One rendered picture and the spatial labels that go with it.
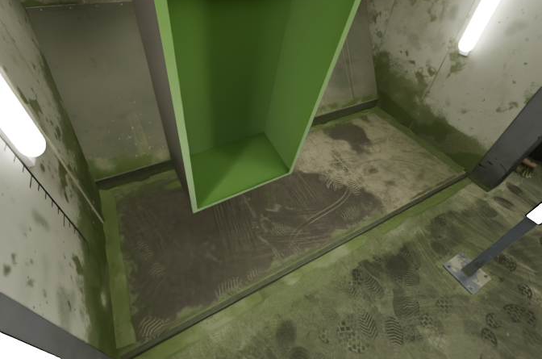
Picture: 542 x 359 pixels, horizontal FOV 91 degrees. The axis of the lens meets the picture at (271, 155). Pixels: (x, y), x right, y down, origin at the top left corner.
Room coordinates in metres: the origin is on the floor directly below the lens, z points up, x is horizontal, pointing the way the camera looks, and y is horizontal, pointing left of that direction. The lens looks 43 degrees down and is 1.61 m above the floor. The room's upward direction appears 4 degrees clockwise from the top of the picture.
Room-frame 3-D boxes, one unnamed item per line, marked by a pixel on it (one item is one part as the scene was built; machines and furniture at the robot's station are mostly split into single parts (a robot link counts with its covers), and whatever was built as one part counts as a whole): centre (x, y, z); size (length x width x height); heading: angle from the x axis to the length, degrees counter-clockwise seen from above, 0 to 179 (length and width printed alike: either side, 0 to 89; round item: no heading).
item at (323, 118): (1.87, 0.05, 0.11); 2.70 x 0.02 x 0.13; 121
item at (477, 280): (0.78, -1.27, 0.01); 0.20 x 0.20 x 0.01; 31
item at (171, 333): (0.93, -0.52, 0.02); 2.70 x 0.03 x 0.04; 121
